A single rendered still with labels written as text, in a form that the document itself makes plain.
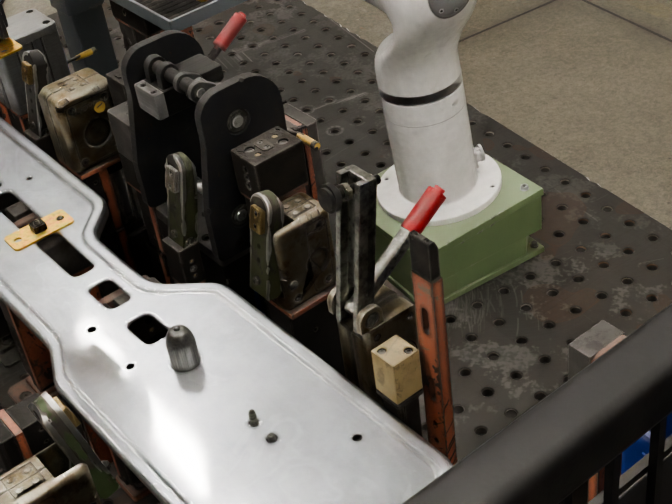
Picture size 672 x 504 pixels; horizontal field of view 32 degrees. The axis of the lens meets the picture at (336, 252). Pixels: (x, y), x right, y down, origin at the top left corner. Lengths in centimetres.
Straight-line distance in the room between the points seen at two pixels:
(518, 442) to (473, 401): 120
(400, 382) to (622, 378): 74
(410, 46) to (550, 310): 44
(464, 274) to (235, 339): 55
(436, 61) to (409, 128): 11
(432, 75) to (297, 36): 91
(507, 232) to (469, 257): 7
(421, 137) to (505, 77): 201
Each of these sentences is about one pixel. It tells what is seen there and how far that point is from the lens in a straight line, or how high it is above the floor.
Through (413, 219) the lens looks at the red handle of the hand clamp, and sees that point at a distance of 118.
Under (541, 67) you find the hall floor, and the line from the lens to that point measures 370.
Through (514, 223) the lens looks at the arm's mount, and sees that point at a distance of 174.
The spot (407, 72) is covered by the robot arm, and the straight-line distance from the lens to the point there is 160.
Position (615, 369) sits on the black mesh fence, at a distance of 41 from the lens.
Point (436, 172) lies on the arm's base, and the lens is 169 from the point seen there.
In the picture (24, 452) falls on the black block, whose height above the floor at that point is 96.
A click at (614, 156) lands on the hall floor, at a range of 328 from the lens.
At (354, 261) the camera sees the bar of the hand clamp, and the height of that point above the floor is 113.
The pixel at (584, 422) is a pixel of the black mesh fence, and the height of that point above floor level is 155.
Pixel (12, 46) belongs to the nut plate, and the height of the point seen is 125.
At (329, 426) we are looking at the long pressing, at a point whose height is 100.
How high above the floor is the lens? 183
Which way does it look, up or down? 38 degrees down
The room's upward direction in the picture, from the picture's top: 9 degrees counter-clockwise
